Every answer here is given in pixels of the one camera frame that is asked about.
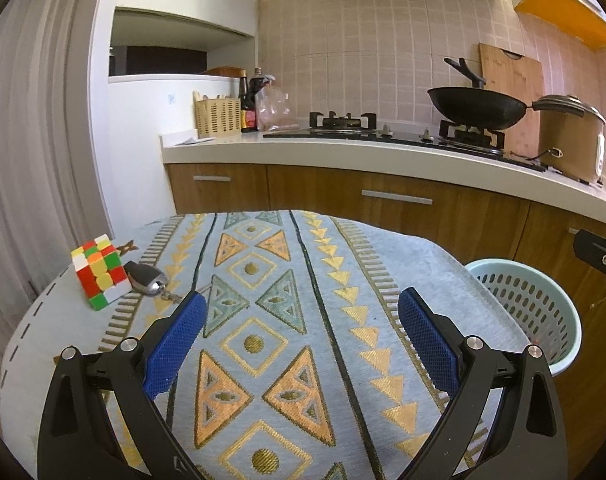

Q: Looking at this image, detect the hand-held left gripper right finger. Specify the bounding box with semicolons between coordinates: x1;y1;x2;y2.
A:
398;287;568;480

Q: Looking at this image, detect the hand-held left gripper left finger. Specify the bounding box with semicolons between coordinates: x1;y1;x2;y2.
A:
38;290;208;480

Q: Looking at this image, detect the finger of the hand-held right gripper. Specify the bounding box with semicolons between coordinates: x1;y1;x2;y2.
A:
573;229;606;306

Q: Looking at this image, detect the light green plastic basket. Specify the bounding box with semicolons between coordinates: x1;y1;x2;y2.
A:
465;258;582;379

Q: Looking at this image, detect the black car key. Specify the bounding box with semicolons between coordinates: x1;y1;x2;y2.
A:
123;261;184;304

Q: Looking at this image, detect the colourful puzzle cube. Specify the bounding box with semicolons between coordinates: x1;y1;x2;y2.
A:
71;234;133;312

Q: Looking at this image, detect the brown rice cooker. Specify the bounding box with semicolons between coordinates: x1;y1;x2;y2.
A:
532;94;606;184

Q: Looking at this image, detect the patterned light blue tablecloth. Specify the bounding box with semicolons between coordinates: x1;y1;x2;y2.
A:
0;210;534;480

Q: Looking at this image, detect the wooden kitchen cabinet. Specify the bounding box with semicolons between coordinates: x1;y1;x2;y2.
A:
164;162;606;361

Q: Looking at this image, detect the black wok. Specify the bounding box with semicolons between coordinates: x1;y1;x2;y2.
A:
427;57;528;132

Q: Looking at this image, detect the wooden cutting board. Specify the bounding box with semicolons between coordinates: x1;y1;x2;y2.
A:
478;42;546;156

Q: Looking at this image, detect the black gas stove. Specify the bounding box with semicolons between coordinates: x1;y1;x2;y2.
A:
263;111;548;171

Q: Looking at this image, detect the beige chopstick holder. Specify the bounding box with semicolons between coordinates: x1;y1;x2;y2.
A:
193;91;242;138

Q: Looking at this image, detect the dark sauce bottle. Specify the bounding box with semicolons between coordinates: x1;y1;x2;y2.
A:
250;67;275;98
239;70;258;134

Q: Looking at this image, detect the clear plastic bag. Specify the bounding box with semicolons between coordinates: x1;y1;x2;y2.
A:
256;85;299;132

